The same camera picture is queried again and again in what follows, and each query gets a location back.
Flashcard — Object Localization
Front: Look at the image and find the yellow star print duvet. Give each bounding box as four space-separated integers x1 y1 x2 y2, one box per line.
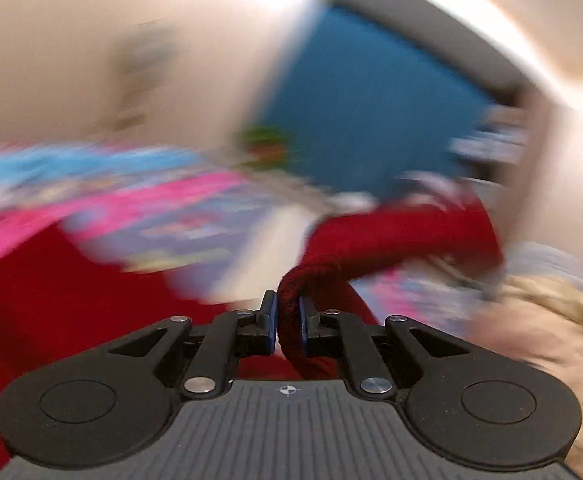
464 267 583 480

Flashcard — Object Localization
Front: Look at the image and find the blue curtain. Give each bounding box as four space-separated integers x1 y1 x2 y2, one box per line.
254 4 499 202

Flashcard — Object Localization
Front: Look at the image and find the dark red knit sweater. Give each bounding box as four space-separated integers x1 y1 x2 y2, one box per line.
0 195 503 480

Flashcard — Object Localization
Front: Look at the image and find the wooden shelf unit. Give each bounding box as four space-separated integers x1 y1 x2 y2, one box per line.
449 102 552 241

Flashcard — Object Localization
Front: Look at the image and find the floral striped bedsheet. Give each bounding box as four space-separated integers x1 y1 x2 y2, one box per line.
0 141 502 311

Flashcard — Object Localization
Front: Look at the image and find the grey blanket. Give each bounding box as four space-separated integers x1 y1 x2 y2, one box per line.
499 241 583 286

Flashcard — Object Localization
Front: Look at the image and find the potted green plant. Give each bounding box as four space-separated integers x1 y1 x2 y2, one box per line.
238 125 295 168

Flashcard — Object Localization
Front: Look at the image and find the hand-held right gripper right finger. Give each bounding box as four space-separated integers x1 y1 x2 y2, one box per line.
298 295 467 396

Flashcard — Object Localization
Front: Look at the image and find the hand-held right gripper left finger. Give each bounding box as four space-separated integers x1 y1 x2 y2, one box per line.
107 290 278 395

